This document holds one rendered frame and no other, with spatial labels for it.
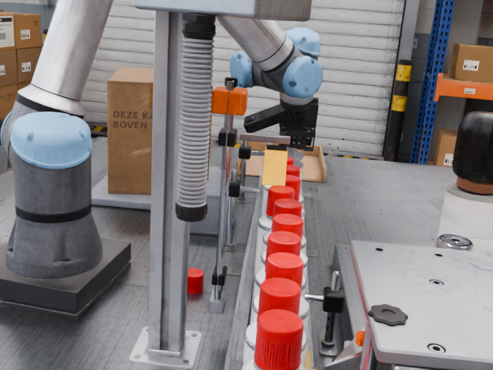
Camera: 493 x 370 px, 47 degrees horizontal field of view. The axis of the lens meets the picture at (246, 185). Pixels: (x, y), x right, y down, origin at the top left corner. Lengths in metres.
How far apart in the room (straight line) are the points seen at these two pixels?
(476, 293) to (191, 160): 0.32
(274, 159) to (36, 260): 0.40
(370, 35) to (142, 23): 2.01
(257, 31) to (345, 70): 4.00
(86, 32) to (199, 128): 0.48
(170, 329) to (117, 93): 0.68
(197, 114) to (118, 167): 0.81
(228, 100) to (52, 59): 0.39
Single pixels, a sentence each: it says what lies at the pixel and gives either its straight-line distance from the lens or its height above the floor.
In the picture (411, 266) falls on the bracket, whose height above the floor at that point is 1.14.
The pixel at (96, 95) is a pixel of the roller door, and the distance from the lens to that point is 5.60.
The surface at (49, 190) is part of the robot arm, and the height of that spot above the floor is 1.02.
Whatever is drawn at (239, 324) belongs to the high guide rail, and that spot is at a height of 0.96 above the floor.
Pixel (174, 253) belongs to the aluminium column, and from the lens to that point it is 0.74.
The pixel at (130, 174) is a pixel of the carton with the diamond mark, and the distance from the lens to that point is 1.37.
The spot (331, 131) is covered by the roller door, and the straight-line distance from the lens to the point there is 5.05.
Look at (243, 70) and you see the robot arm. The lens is 1.12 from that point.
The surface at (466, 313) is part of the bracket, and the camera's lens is 0.34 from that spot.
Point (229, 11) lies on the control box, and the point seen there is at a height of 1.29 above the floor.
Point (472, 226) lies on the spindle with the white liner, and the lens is 0.86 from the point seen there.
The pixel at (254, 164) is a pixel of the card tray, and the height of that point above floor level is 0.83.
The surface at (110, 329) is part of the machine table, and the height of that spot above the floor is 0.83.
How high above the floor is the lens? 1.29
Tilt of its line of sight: 17 degrees down
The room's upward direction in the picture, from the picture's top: 4 degrees clockwise
